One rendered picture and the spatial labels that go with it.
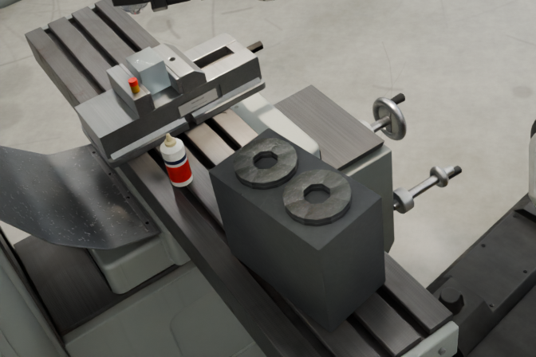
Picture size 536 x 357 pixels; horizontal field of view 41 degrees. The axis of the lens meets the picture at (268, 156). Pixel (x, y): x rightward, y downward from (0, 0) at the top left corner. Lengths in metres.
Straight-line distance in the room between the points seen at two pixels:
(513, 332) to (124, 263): 0.75
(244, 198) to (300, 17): 2.43
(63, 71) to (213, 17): 1.89
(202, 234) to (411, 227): 1.28
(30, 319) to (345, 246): 0.59
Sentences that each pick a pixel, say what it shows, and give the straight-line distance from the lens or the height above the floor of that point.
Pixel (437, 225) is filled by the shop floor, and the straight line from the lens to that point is 2.38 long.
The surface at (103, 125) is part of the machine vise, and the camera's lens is 1.35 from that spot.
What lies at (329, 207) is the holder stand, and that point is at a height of 1.13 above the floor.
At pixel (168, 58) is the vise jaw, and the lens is 1.39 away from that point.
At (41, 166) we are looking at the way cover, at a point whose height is 0.90.
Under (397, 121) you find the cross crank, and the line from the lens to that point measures 1.75.
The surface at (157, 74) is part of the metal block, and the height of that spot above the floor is 1.04.
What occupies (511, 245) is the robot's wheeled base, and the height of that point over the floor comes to 0.59.
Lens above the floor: 1.81
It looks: 43 degrees down
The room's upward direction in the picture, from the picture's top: 11 degrees counter-clockwise
